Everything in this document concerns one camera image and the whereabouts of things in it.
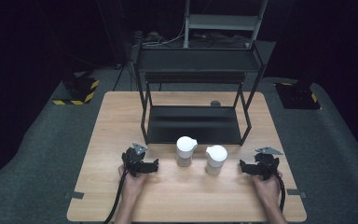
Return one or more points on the person's left hand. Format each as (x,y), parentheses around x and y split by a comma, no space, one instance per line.
(133,183)

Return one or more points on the black metal two-tier rack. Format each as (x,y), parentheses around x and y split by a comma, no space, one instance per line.
(195,124)

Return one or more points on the white-lidded clear jar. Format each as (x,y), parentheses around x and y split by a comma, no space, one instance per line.
(216,158)
(186,149)

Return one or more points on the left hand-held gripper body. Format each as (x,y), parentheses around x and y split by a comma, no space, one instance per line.
(135,161)

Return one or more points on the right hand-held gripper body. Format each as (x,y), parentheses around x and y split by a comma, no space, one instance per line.
(266,163)

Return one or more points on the grey metal stand frame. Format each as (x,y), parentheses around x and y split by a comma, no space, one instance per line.
(223,22)

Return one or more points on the black-yellow striped stand base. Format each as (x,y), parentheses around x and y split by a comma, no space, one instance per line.
(298,96)
(79,90)

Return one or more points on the grey tape strip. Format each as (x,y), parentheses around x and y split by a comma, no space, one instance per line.
(74,195)
(296,193)

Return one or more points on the person's right hand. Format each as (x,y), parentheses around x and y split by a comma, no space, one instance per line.
(267,188)

